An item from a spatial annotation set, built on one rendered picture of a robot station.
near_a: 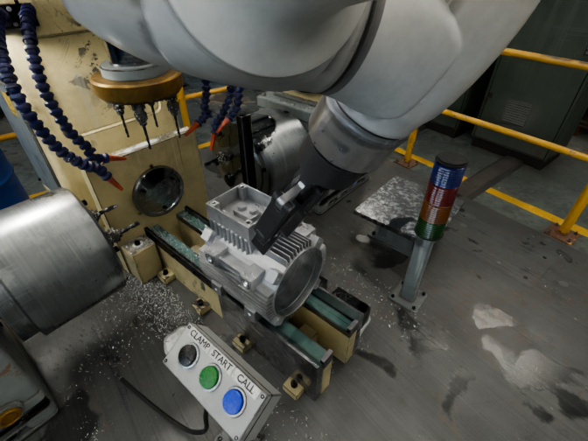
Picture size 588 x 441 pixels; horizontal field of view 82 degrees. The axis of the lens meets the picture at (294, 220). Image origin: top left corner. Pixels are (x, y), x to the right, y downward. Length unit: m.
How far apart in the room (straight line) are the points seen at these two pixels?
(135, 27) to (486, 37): 0.20
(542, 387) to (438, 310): 0.25
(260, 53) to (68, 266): 0.61
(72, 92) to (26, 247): 0.42
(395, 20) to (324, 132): 0.13
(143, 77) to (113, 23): 0.57
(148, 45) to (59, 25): 0.76
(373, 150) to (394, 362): 0.62
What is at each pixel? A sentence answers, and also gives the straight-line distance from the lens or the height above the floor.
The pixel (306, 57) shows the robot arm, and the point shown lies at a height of 1.49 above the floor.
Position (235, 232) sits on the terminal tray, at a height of 1.12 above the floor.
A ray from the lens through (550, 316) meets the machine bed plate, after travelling 1.12.
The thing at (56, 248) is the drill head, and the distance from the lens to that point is 0.73.
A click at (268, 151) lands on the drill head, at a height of 1.11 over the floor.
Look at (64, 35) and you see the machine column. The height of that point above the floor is 1.39.
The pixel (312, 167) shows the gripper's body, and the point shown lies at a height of 1.35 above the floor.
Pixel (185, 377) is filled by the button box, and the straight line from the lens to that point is 0.56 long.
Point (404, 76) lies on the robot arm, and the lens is 0.25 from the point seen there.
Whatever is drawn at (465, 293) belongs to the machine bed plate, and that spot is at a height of 0.80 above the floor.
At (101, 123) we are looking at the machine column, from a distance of 1.03.
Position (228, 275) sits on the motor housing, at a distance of 0.68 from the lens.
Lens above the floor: 1.53
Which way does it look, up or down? 38 degrees down
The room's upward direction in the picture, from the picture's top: straight up
